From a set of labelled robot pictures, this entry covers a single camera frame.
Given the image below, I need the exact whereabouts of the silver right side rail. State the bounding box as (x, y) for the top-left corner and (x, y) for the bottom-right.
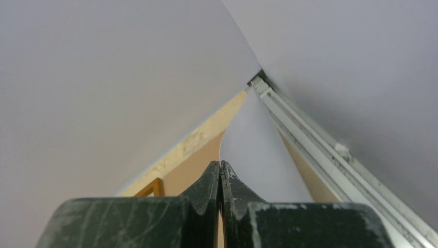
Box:
(248, 76), (437, 247)

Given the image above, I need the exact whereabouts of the wooden picture frame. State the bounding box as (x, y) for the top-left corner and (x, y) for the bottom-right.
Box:
(134, 177), (165, 197)

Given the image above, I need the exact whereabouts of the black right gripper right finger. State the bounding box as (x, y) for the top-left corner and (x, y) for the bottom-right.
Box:
(221, 161), (392, 247)

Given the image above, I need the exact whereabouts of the brown frame backing board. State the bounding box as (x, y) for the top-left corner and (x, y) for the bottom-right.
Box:
(163, 132), (339, 203)

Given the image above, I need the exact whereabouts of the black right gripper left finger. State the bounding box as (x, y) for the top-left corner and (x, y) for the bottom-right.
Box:
(37, 161), (220, 247)

